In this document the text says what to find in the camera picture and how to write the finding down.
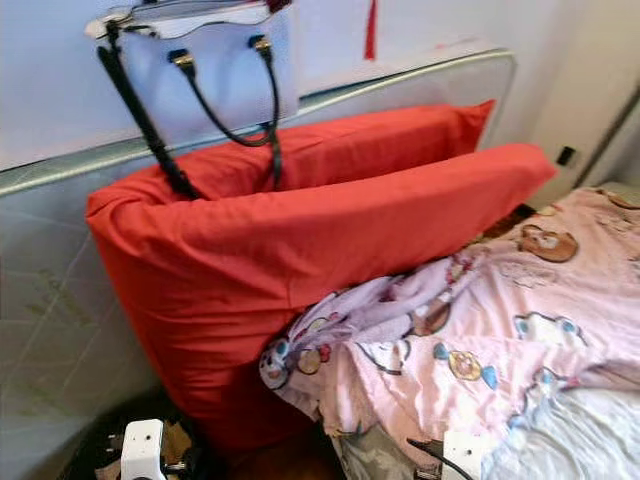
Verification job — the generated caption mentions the black waste bin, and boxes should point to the black waste bin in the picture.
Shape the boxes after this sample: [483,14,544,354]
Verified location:
[60,400,211,480]

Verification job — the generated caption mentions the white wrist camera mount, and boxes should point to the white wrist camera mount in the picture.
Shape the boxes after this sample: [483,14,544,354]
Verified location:
[440,430,501,480]
[120,418,167,480]

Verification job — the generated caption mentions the white handbag with black straps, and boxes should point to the white handbag with black straps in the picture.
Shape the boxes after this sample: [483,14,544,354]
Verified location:
[85,0,301,201]

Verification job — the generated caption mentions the red wall tassel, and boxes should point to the red wall tassel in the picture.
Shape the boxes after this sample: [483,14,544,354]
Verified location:
[363,0,382,61]

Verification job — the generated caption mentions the pink cartoon blanket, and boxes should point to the pink cartoon blanket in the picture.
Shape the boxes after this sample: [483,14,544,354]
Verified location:
[257,183,640,480]

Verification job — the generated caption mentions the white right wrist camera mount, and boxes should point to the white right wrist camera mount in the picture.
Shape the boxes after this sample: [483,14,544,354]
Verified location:
[440,430,501,480]

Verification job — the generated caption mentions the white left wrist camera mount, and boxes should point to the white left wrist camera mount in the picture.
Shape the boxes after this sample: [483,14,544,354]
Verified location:
[120,418,167,480]

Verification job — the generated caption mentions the slim red cushion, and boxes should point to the slim red cushion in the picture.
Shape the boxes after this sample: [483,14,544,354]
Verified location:
[160,98,497,196]

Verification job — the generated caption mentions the big red floor cushion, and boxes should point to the big red floor cushion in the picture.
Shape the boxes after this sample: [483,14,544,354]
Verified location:
[85,142,558,456]

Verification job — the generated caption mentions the bed with grey floral sheet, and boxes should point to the bed with grey floral sheet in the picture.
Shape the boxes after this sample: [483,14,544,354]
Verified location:
[330,425,446,480]

